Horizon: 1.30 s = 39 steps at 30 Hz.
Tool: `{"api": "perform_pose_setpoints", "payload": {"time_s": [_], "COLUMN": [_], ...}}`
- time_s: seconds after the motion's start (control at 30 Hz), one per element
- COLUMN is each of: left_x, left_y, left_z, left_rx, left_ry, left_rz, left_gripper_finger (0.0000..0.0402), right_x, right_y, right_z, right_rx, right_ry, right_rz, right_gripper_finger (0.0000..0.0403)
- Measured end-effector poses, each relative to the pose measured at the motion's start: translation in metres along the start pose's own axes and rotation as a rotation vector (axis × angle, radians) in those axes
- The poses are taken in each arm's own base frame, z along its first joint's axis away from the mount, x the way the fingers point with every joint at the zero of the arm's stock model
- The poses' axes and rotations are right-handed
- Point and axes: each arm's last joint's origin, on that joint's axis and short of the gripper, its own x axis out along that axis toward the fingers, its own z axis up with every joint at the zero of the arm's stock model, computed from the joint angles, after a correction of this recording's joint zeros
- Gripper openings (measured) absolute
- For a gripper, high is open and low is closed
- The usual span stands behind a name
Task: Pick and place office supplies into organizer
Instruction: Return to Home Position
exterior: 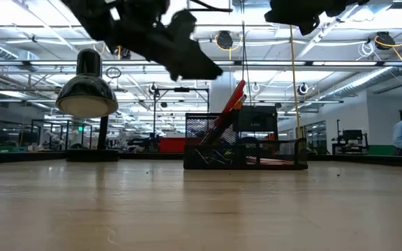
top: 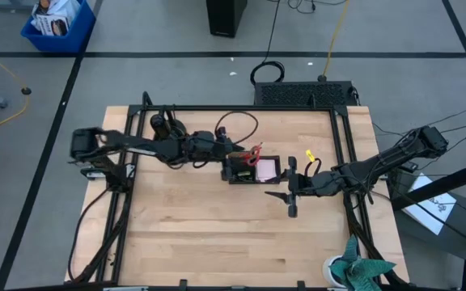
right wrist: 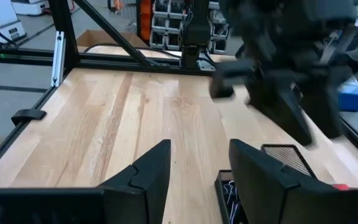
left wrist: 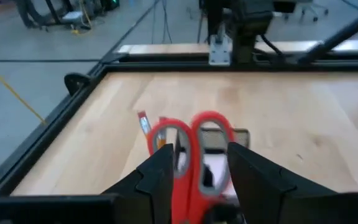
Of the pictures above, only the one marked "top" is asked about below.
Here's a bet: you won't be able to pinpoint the blue plastic bin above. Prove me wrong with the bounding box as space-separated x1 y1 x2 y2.
19 0 97 54

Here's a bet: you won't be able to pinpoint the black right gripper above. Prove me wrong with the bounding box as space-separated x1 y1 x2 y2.
264 156 329 219

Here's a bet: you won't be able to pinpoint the black mesh desk organizer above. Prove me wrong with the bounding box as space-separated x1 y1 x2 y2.
221 154 282 185

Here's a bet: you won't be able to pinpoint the black box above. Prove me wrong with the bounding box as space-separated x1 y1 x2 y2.
205 0 248 39

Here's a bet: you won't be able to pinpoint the red-handled scissors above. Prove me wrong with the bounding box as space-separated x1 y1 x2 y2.
240 141 264 167

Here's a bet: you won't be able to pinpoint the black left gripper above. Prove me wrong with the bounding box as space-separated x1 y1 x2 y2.
192 126 247 182

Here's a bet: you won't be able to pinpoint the black coiled cable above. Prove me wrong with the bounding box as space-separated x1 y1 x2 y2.
249 0 286 86

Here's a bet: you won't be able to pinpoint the green plant in white pot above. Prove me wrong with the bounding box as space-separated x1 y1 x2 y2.
322 234 397 291

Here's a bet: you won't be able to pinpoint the black aluminium table frame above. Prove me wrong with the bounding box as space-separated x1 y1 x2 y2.
65 91 412 291

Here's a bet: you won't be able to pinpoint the black looped wrist cable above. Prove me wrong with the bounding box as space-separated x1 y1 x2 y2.
214 110 260 147

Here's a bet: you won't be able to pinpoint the black metal beam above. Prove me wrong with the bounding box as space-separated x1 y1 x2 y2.
390 156 466 212

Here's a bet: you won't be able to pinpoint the black vented computer case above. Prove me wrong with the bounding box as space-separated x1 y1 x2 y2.
253 80 358 108

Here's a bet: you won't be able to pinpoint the white paper sheet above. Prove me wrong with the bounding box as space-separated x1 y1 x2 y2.
402 173 458 237

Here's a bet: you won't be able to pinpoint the pink sticky note pad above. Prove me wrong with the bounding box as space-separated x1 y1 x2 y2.
255 158 277 182

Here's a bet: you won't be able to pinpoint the white printed papers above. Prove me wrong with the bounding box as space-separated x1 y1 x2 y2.
30 0 82 37

